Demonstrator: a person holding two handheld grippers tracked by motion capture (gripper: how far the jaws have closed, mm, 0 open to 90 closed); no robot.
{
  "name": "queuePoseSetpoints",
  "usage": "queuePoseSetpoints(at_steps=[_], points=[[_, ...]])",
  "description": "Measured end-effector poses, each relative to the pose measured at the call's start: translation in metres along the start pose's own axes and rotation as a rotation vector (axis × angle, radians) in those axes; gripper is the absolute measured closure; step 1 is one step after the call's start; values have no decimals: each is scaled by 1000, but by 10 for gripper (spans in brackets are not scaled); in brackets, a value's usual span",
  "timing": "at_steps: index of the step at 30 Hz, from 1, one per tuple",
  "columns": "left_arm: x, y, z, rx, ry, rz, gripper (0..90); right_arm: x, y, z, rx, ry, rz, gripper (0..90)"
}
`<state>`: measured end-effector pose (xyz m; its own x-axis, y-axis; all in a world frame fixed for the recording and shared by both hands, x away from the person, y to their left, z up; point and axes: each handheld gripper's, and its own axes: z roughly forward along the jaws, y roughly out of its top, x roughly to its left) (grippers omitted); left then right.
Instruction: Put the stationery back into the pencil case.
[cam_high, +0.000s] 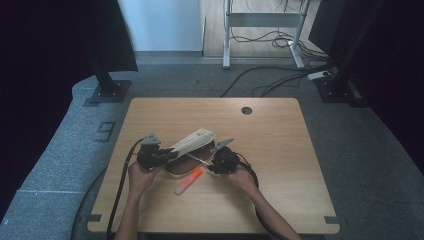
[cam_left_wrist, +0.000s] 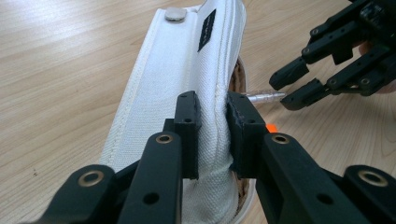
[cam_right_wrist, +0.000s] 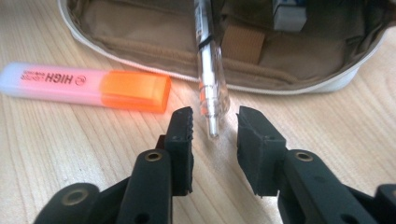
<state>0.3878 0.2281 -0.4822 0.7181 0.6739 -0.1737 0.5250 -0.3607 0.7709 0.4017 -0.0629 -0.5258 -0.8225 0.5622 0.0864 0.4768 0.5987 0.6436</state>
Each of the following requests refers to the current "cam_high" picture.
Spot beige pencil case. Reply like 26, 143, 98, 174
163, 128, 218, 180

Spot black curtain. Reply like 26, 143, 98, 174
308, 0, 424, 176
0, 0, 140, 218

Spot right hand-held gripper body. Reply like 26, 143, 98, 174
209, 137, 241, 176

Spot tangle of floor cables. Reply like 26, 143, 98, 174
229, 27, 330, 62

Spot black floor cables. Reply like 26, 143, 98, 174
219, 63, 336, 99

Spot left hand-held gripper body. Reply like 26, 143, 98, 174
135, 133, 172, 172

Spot white power strip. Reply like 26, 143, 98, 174
306, 70, 332, 82

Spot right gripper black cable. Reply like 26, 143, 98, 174
234, 152, 282, 240

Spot orange highlighter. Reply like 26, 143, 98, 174
174, 167, 204, 197

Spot black stand with base plate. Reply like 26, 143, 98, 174
87, 49, 133, 105
314, 0, 372, 108

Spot white metal desk frame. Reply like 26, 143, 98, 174
222, 0, 306, 70

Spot person's left hand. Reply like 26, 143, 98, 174
127, 161, 165, 198

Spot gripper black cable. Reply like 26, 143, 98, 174
105, 137, 148, 240
234, 152, 282, 240

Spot person's right hand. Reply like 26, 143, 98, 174
227, 164, 260, 195

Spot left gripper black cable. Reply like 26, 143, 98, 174
105, 137, 148, 240

